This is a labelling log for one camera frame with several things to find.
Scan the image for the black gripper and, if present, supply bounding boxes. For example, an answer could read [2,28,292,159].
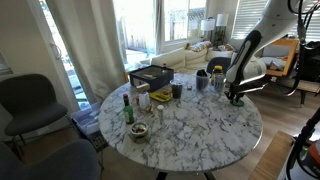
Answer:
[224,79,250,103]

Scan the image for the green round lid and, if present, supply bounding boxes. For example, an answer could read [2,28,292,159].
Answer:
[231,99,245,108]

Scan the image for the amber bottle yellow lid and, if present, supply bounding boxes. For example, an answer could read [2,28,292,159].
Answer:
[210,65,224,86]

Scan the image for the black rounded object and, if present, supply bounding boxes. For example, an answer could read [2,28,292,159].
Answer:
[196,68,208,78]

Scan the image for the dark glass tumbler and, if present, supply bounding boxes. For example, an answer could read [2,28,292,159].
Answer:
[169,79,184,100]

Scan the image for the patterned throw pillow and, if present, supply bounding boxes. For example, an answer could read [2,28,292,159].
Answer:
[188,40,213,53]

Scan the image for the beige sofa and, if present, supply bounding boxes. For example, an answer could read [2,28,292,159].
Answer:
[150,40,234,75]

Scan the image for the wooden bench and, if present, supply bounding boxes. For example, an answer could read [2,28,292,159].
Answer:
[248,129,296,180]

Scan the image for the black low bench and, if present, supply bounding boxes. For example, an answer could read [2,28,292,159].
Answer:
[266,74,320,106]

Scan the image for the yellow plate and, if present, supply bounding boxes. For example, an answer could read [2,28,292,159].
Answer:
[149,90,173,103]

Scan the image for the white shade lamp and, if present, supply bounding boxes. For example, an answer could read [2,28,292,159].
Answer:
[200,17,216,43]
[215,13,230,46]

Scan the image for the slim white bottle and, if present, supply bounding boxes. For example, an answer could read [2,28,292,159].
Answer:
[156,104,166,126]

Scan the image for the white window blind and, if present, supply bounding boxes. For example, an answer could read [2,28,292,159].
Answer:
[231,0,320,43]

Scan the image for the black backpack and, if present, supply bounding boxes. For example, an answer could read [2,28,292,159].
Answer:
[296,40,320,83]

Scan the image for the navy blue box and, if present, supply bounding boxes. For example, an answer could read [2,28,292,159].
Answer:
[128,64,175,93]

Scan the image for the small brown snack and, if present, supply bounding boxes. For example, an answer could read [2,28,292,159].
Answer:
[144,103,156,115]

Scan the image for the white plastic bottle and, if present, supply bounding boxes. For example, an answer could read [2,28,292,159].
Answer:
[138,91,151,111]

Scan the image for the orange and white device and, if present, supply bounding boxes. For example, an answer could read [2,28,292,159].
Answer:
[293,138,320,180]

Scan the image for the green tin can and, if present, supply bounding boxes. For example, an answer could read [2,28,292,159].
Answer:
[129,121,150,144]

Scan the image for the green glass bottle red cap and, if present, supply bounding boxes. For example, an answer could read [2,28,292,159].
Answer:
[122,93,135,125]

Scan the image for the black table legs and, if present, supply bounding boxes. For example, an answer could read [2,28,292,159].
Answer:
[154,170,218,180]

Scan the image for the black grid panel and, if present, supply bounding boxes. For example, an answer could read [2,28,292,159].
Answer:
[89,131,109,154]

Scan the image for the clear plastic storage bin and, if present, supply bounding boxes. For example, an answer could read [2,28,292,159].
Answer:
[70,101,103,136]

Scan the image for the beige curtain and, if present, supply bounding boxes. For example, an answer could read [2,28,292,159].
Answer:
[44,0,128,104]

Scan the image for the grey upholstered chair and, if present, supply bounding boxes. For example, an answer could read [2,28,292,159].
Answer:
[0,73,69,158]
[0,138,101,180]

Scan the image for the orange wooden frame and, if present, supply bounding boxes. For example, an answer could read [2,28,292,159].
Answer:
[259,37,300,78]

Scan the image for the thick black cable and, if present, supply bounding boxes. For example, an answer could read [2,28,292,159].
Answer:
[285,106,320,180]

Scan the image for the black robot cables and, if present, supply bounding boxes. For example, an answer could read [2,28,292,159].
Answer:
[288,0,320,98]

